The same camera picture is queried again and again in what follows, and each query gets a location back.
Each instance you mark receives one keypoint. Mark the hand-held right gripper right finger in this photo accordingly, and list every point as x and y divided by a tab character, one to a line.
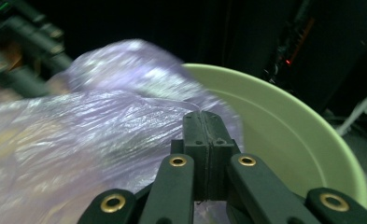
220	146

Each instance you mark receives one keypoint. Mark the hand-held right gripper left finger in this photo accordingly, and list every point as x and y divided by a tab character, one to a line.
195	149

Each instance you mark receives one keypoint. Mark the green plastic bin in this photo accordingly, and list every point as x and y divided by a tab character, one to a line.
290	130

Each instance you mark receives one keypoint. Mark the purple plastic bag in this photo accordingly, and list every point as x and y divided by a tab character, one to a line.
94	124

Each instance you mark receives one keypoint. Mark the black equipment rack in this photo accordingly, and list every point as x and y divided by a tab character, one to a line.
293	46

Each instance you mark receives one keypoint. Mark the white desk frame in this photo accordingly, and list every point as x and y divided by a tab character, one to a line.
361	109

